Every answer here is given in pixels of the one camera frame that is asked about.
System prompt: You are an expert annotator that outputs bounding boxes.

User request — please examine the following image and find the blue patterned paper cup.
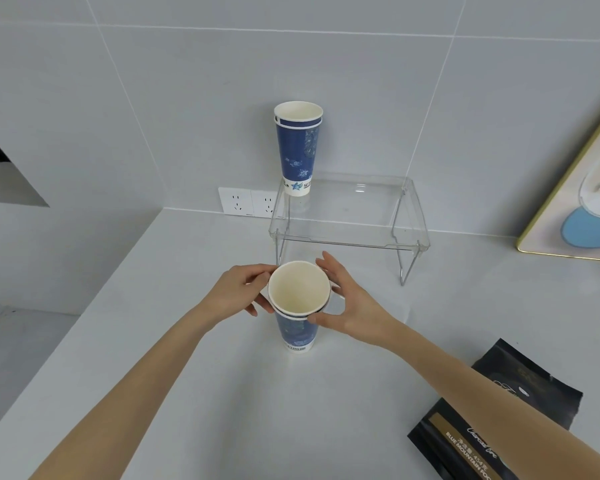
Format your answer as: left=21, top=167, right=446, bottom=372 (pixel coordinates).
left=268, top=261, right=332, bottom=317
left=273, top=101, right=324, bottom=127
left=271, top=304, right=326, bottom=354
left=274, top=120, right=324, bottom=197

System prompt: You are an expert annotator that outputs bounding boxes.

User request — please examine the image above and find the clear acrylic shelf riser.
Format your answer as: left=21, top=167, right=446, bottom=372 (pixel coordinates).
left=269, top=172, right=431, bottom=287

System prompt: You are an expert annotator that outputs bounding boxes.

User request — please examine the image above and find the black coffee bag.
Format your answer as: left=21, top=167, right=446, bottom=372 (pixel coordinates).
left=407, top=338, right=584, bottom=480

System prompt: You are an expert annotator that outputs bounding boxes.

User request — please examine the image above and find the person's right forearm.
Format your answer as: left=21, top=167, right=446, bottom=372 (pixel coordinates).
left=377, top=317, right=600, bottom=480

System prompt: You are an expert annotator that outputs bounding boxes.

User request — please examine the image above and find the person's left hand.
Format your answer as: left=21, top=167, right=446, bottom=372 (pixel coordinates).
left=206, top=264, right=278, bottom=323

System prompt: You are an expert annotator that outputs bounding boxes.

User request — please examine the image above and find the person's left forearm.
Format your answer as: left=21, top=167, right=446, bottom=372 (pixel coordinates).
left=29, top=294, right=221, bottom=480

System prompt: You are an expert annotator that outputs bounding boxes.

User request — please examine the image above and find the white wall socket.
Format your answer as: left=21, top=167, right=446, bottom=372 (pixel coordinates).
left=218, top=187, right=254, bottom=216
left=250, top=190, right=282, bottom=218

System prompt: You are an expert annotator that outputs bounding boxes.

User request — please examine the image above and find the person's right hand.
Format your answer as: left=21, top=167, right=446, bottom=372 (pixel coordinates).
left=307, top=251, right=401, bottom=349

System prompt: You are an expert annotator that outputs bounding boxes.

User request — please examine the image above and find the gold framed picture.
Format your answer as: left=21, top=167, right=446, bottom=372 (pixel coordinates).
left=516, top=94, right=600, bottom=263

